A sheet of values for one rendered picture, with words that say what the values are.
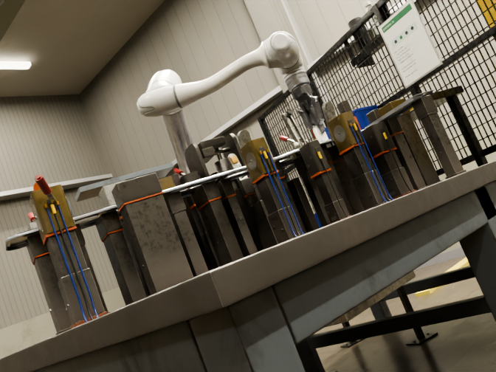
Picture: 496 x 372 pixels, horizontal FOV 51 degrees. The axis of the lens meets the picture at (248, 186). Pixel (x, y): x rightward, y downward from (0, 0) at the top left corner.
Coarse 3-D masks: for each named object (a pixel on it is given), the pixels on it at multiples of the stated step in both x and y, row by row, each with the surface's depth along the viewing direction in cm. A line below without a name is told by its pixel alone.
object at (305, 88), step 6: (306, 84) 204; (294, 90) 204; (300, 90) 203; (306, 90) 203; (294, 96) 205; (300, 96) 204; (306, 96) 203; (312, 96) 202; (300, 102) 207; (306, 108) 205
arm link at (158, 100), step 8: (160, 80) 221; (152, 88) 218; (160, 88) 216; (168, 88) 213; (144, 96) 216; (152, 96) 214; (160, 96) 212; (168, 96) 212; (144, 104) 215; (152, 104) 214; (160, 104) 213; (168, 104) 213; (176, 104) 213; (144, 112) 217; (152, 112) 216; (160, 112) 216; (168, 112) 217
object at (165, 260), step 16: (144, 176) 148; (112, 192) 150; (128, 192) 145; (144, 192) 147; (160, 192) 149; (128, 208) 144; (144, 208) 146; (160, 208) 148; (128, 224) 146; (144, 224) 144; (160, 224) 146; (144, 240) 143; (160, 240) 145; (176, 240) 147; (144, 256) 142; (160, 256) 144; (176, 256) 145; (144, 272) 146; (160, 272) 142; (176, 272) 144; (160, 288) 141
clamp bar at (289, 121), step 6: (282, 114) 219; (288, 114) 217; (288, 120) 218; (288, 126) 218; (294, 126) 219; (294, 132) 216; (300, 132) 217; (294, 138) 216; (300, 138) 217; (300, 144) 215
